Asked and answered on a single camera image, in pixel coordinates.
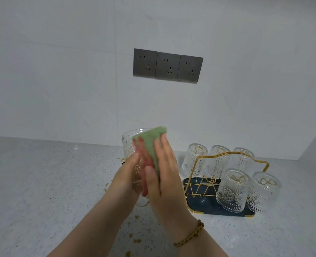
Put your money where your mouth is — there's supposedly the person's right hand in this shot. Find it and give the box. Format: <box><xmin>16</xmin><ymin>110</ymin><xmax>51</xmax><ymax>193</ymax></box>
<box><xmin>144</xmin><ymin>133</ymin><xmax>201</xmax><ymax>240</ymax></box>

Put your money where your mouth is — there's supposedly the person's left hand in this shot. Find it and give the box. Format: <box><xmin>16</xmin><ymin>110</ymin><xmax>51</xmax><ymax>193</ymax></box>
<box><xmin>104</xmin><ymin>152</ymin><xmax>141</xmax><ymax>210</ymax></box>

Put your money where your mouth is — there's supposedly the gold wire cup rack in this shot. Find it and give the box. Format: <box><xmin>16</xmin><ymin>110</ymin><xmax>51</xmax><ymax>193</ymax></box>
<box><xmin>183</xmin><ymin>151</ymin><xmax>270</xmax><ymax>218</ymax></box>

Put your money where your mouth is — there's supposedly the single embossed clear glass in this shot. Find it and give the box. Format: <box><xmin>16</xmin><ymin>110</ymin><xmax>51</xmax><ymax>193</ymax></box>
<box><xmin>216</xmin><ymin>168</ymin><xmax>252</xmax><ymax>213</ymax></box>
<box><xmin>227</xmin><ymin>147</ymin><xmax>256</xmax><ymax>175</ymax></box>
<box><xmin>121</xmin><ymin>128</ymin><xmax>153</xmax><ymax>195</ymax></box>
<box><xmin>204</xmin><ymin>145</ymin><xmax>230</xmax><ymax>178</ymax></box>
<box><xmin>182</xmin><ymin>143</ymin><xmax>208</xmax><ymax>176</ymax></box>
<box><xmin>246</xmin><ymin>171</ymin><xmax>282</xmax><ymax>213</ymax></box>

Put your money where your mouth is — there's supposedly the green cloth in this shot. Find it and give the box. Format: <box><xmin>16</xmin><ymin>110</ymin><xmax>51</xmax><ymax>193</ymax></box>
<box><xmin>132</xmin><ymin>126</ymin><xmax>167</xmax><ymax>197</ymax></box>

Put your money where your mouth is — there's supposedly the person's left forearm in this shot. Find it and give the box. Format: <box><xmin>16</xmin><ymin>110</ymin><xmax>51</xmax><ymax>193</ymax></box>
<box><xmin>46</xmin><ymin>198</ymin><xmax>129</xmax><ymax>257</ymax></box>

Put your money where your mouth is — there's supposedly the person's right forearm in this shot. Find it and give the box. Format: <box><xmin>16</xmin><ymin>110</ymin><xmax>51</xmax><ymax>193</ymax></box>
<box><xmin>177</xmin><ymin>230</ymin><xmax>229</xmax><ymax>257</ymax></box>

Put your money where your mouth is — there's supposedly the gold bracelet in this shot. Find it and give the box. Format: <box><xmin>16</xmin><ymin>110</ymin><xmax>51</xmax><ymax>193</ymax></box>
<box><xmin>173</xmin><ymin>220</ymin><xmax>205</xmax><ymax>248</ymax></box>

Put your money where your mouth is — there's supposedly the grey wall socket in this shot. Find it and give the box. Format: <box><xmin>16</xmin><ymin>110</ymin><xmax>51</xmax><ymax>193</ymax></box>
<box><xmin>133</xmin><ymin>48</ymin><xmax>158</xmax><ymax>78</ymax></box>
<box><xmin>177</xmin><ymin>55</ymin><xmax>204</xmax><ymax>84</ymax></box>
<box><xmin>155</xmin><ymin>52</ymin><xmax>181</xmax><ymax>81</ymax></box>

